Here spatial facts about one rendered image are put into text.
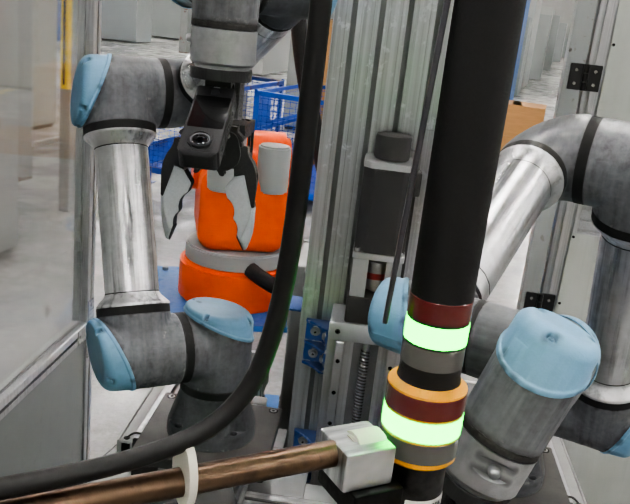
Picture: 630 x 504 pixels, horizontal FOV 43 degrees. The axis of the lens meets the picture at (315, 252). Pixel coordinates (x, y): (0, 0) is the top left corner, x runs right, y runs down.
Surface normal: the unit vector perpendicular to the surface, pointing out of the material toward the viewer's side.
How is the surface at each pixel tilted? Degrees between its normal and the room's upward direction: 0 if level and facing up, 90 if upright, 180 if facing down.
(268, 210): 90
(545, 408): 93
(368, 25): 90
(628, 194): 109
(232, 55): 90
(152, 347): 63
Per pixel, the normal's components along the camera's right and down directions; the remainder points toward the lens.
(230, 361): 0.48, 0.31
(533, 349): -0.61, -0.07
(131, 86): 0.51, -0.07
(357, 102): -0.10, 0.29
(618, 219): -0.72, 0.42
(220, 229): 0.18, 0.31
